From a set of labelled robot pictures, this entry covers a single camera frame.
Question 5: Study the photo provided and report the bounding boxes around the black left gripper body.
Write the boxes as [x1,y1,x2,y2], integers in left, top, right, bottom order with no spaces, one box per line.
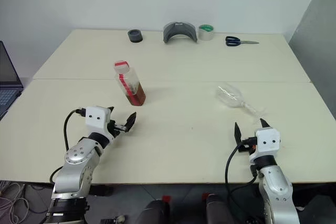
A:
[106,120,128,138]

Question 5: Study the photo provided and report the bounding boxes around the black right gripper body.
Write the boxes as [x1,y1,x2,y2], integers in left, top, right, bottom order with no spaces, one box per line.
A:
[237,136,257,154]

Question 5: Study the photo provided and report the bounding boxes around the clear plastic wine glass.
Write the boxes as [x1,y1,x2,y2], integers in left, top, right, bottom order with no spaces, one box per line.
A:
[215,83,270,125]

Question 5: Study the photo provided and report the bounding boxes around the clear bottle with red liquid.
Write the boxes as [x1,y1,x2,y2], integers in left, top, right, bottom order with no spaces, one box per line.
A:
[113,60,146,106]

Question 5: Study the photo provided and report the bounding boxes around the dark rounded shape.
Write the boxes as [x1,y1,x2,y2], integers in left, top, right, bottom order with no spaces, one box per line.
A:
[201,193,232,224]
[135,195,172,224]

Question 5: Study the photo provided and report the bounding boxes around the grey curved visor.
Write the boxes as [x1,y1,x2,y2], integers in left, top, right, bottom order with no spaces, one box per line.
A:
[162,21,198,44]

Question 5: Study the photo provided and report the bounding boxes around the tape roll with green core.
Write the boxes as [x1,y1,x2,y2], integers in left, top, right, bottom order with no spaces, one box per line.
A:
[197,24,216,41]

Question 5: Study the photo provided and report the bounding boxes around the dark laptop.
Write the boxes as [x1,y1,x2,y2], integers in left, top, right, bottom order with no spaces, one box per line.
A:
[0,40,24,121]

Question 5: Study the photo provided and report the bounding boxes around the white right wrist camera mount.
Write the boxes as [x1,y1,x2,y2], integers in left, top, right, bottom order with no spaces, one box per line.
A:
[248,126,282,164]

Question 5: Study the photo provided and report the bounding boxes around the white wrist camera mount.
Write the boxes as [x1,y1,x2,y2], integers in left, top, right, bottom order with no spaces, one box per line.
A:
[248,126,282,164]
[86,106,116,138]

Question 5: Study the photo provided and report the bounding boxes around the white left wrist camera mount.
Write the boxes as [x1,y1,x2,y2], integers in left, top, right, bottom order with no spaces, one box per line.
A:
[86,106,116,138]

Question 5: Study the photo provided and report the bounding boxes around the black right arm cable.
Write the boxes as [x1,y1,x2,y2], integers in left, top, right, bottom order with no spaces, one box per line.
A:
[225,140,264,210]

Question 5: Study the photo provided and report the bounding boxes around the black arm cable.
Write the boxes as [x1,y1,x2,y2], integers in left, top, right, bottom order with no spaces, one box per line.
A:
[225,140,264,210]
[62,108,87,152]

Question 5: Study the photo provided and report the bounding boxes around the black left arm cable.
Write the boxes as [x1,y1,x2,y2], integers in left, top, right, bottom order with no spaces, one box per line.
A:
[62,108,87,152]

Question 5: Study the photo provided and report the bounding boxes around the blue handled scissors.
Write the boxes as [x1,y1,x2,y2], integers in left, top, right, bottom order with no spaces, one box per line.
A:
[225,36,260,48]

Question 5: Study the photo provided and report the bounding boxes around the white floor cable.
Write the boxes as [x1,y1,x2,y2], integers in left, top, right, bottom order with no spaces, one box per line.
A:
[0,180,30,224]

